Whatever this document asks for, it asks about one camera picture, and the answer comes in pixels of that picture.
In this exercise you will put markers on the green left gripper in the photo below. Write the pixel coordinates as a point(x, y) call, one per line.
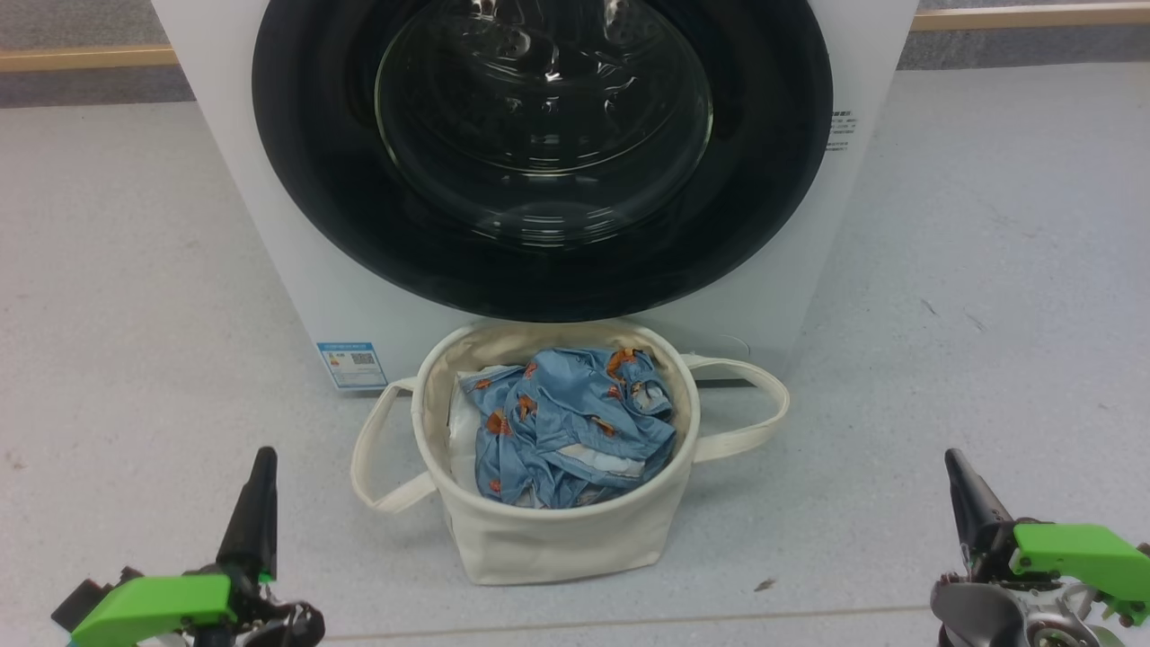
point(153, 604)

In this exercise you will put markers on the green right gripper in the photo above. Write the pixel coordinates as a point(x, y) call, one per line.
point(1083, 557)

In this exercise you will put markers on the blue bear-print garment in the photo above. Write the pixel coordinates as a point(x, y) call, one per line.
point(557, 422)

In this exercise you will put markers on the washing machine door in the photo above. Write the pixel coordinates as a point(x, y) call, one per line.
point(314, 180)

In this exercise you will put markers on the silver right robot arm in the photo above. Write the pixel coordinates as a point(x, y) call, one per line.
point(988, 615)

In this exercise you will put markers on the white front-load washing machine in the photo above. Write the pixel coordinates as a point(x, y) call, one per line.
point(296, 296)

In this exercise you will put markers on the blue energy label sticker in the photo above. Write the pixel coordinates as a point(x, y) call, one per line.
point(352, 365)

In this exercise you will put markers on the white pillow-like cloth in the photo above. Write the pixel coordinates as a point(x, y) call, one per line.
point(463, 440)

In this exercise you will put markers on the cream canvas laundry basket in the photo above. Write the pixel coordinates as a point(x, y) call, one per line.
point(539, 548)

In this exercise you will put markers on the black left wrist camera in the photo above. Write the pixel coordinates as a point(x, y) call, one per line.
point(79, 604)

